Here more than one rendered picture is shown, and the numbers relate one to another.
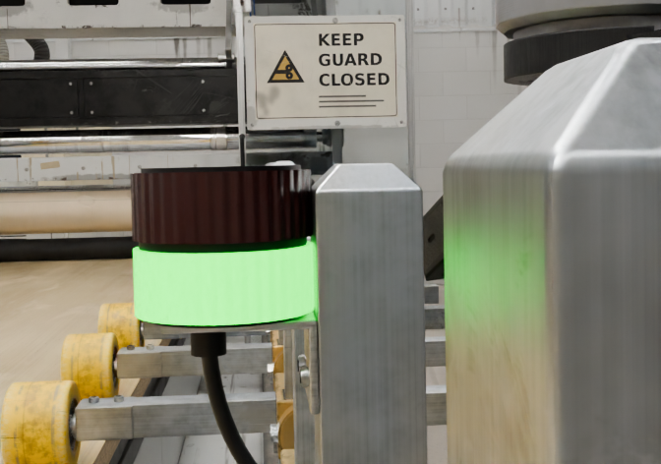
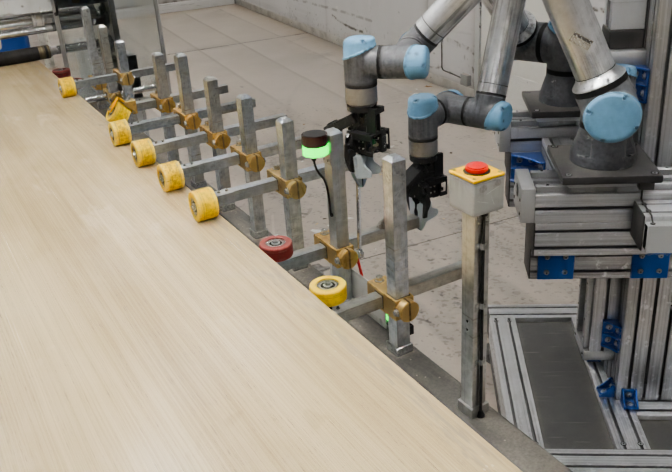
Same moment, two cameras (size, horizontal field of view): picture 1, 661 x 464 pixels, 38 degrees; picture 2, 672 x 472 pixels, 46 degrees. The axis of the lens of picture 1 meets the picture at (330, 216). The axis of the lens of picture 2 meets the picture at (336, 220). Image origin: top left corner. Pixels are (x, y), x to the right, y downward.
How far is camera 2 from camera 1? 1.54 m
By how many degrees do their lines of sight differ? 32
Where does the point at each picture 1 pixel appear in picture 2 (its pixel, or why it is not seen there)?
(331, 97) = not seen: outside the picture
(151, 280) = (311, 152)
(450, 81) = not seen: outside the picture
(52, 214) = not seen: outside the picture
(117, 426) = (195, 171)
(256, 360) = (202, 138)
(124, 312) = (122, 124)
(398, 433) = (341, 166)
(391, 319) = (339, 151)
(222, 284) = (321, 151)
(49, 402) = (177, 168)
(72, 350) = (140, 147)
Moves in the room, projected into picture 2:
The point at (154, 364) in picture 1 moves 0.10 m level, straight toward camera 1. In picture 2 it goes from (167, 146) to (182, 154)
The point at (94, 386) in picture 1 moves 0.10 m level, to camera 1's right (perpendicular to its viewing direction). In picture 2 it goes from (150, 159) to (182, 152)
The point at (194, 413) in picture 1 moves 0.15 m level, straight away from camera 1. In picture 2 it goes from (216, 163) to (194, 150)
